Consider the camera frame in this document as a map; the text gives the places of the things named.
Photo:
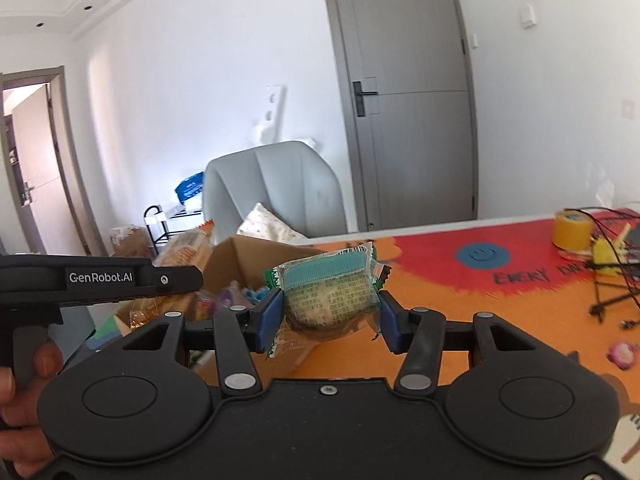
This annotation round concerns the small white wall switch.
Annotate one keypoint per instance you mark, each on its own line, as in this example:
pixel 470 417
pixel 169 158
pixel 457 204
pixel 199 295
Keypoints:
pixel 473 42

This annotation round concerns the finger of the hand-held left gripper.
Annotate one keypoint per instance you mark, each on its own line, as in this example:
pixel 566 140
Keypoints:
pixel 180 279

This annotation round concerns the blue snack packet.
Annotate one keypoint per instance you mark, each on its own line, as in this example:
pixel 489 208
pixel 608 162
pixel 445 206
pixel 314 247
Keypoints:
pixel 257 296

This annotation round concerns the white wall outlet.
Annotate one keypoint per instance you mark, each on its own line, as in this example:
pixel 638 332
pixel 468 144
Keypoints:
pixel 631 108

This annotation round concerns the person's left hand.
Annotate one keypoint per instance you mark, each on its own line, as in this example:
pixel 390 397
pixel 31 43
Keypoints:
pixel 25 425

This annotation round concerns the brown open door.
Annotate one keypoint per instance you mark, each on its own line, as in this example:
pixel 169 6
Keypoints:
pixel 35 160

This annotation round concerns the white light switch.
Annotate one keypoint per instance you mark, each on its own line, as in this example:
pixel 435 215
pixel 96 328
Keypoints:
pixel 529 16

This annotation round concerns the yellow toy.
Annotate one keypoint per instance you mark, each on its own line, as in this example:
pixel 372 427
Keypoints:
pixel 610 252

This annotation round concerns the small brown cardboard box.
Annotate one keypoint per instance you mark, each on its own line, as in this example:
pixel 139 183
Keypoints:
pixel 131 242

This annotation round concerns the purple and white long packet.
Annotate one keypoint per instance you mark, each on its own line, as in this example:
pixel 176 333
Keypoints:
pixel 235 296

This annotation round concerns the dotted white pillow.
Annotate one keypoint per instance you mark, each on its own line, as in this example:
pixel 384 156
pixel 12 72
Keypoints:
pixel 267 225

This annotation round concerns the pink purple snack packet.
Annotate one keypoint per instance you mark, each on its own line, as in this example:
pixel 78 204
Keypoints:
pixel 207 306

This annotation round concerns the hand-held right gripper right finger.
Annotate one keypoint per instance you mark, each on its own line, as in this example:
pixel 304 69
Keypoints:
pixel 390 327

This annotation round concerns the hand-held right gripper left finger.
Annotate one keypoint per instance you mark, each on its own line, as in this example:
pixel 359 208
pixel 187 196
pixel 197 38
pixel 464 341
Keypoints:
pixel 270 320

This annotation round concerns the grey door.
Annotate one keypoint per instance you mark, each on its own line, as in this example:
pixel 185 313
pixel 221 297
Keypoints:
pixel 415 135

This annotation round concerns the blue and white bag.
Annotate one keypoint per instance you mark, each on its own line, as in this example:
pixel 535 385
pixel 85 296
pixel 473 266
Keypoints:
pixel 190 187

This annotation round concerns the yellow tape roll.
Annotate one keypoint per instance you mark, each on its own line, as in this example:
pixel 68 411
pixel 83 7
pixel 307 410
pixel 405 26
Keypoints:
pixel 572 230

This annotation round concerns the black shoe rack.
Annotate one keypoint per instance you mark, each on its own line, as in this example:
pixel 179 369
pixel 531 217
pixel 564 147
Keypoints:
pixel 160 225

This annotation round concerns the pink small toy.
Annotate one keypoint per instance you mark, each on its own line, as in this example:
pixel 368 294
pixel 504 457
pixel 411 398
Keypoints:
pixel 621 354

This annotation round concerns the white foam board with holes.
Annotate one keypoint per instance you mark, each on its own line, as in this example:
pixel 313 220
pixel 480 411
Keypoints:
pixel 270 110

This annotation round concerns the green-topped cake packet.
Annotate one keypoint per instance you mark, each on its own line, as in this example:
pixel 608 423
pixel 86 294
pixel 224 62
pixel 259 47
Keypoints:
pixel 325 295

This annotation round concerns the colourful printed table mat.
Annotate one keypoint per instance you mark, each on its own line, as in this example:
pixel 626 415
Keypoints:
pixel 450 300

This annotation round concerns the grey chair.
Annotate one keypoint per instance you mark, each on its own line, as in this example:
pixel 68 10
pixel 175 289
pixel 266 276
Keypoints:
pixel 290 180

